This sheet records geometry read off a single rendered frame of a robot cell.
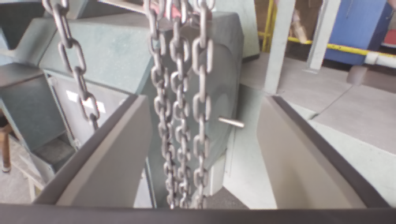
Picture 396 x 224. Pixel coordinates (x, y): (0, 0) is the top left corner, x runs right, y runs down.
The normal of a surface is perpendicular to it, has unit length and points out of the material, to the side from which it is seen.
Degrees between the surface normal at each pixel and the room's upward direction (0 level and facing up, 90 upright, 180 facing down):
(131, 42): 45
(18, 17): 90
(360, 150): 90
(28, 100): 90
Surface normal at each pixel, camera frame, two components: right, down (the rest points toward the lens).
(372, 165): -0.76, 0.34
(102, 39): -0.35, -0.29
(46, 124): 0.87, 0.25
